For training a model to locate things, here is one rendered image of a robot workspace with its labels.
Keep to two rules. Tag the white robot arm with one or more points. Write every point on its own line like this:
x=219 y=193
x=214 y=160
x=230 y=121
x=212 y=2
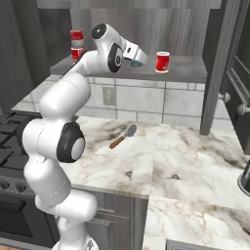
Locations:
x=62 y=97

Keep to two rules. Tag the red can with grey band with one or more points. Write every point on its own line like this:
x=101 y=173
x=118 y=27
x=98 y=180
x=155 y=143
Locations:
x=76 y=35

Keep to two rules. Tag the grey cabinet door with panel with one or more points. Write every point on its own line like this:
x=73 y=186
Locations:
x=242 y=58

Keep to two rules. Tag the grey wall cabinet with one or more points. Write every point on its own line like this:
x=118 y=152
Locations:
x=182 y=32

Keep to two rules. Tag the black oven front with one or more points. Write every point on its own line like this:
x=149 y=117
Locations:
x=19 y=218

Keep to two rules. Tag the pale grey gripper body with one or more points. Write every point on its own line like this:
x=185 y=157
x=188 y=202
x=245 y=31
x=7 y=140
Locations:
x=139 y=55

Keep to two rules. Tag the teal can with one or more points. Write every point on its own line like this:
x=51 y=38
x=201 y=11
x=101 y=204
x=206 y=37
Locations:
x=136 y=64

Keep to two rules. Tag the dark grey cabinet door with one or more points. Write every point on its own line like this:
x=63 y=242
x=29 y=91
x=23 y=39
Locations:
x=16 y=49

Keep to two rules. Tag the plain grey cabinet door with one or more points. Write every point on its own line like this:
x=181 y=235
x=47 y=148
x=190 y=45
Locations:
x=215 y=65

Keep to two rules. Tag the black round pot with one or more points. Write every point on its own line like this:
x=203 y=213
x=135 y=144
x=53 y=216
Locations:
x=244 y=180

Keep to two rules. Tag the silver round door knob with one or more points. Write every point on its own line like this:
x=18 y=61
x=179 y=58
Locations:
x=242 y=109
x=224 y=97

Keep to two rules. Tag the grey wall socket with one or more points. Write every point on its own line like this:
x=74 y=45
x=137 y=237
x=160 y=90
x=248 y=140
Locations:
x=109 y=95

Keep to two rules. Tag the black hob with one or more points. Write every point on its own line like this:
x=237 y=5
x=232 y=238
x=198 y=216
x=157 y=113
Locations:
x=9 y=153

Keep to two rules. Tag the grey base cabinet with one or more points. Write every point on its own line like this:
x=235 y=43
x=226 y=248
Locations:
x=201 y=245
x=123 y=221

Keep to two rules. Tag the red can with white label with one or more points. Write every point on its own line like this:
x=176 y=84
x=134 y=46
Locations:
x=76 y=54

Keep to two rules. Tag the black hob knob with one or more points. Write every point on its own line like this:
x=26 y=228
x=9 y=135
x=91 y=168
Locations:
x=4 y=185
x=21 y=187

